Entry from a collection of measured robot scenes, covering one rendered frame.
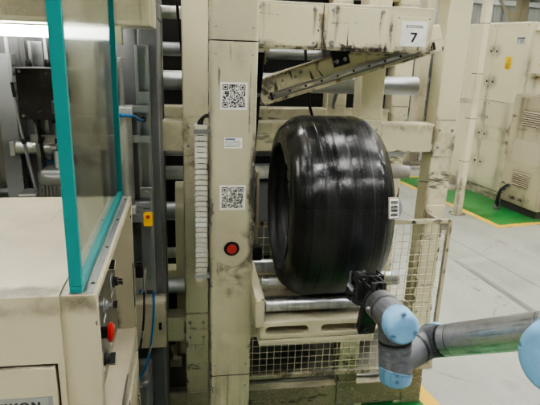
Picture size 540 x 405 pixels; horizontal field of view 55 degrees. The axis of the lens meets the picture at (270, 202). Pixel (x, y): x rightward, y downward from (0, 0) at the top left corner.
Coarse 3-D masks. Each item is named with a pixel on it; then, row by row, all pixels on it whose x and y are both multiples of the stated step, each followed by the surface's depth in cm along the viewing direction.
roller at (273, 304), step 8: (288, 296) 157; (296, 296) 157; (304, 296) 157; (312, 296) 157; (320, 296) 158; (328, 296) 158; (336, 296) 158; (344, 296) 158; (272, 304) 154; (280, 304) 154; (288, 304) 155; (296, 304) 155; (304, 304) 156; (312, 304) 156; (320, 304) 156; (328, 304) 157; (336, 304) 157; (344, 304) 158; (352, 304) 158
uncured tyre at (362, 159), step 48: (288, 144) 146; (336, 144) 142; (288, 192) 143; (336, 192) 136; (384, 192) 139; (288, 240) 145; (336, 240) 138; (384, 240) 141; (288, 288) 160; (336, 288) 151
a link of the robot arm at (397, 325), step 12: (384, 300) 119; (396, 300) 119; (372, 312) 120; (384, 312) 114; (396, 312) 112; (408, 312) 112; (384, 324) 113; (396, 324) 111; (408, 324) 111; (384, 336) 115; (396, 336) 111; (408, 336) 112
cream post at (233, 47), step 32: (224, 0) 135; (256, 0) 136; (224, 32) 137; (256, 32) 138; (224, 64) 139; (256, 64) 141; (256, 96) 144; (224, 128) 144; (224, 160) 147; (224, 224) 152; (224, 256) 155; (224, 288) 158; (224, 320) 162; (224, 352) 165; (224, 384) 168
